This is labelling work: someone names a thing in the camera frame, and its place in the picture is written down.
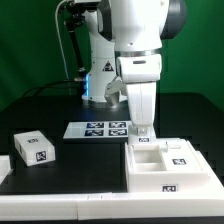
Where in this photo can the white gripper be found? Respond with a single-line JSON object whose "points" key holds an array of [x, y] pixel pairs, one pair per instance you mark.
{"points": [[141, 101]]}

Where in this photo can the white cabinet door panel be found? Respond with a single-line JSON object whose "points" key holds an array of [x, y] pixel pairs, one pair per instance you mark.
{"points": [[177, 156], [141, 138]]}

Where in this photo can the white cabinet body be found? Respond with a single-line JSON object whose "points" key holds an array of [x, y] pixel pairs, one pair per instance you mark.
{"points": [[145, 171]]}

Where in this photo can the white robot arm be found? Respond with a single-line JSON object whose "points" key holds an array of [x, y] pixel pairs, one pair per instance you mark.
{"points": [[126, 40]]}

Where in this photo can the small white cabinet top box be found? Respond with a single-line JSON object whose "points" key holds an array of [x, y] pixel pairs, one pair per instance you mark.
{"points": [[34, 148]]}

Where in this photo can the white U-shaped obstacle fence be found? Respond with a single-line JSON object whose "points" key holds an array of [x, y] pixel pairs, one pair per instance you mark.
{"points": [[204, 202]]}

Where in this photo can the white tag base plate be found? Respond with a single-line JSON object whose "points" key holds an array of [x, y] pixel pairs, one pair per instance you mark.
{"points": [[96, 129]]}

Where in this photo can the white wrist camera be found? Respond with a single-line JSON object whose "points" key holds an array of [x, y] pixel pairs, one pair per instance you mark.
{"points": [[140, 69]]}

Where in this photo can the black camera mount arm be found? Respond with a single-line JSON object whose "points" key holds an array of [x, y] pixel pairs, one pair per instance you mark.
{"points": [[74, 21]]}

